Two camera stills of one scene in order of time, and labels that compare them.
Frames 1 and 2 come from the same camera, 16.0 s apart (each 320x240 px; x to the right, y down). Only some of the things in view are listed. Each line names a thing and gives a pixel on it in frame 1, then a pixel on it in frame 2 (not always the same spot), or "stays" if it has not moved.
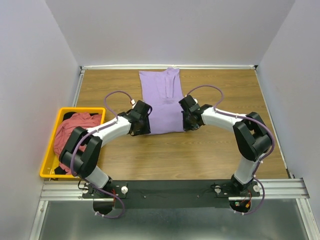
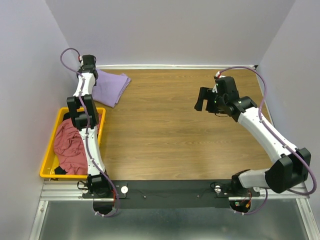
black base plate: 165,194 stays
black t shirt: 59,170 stays
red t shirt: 66,129 stays
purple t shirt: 162,90 to 109,87
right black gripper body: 189,122 to 208,101
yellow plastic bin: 51,160 stays
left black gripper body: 140,127 to 88,68
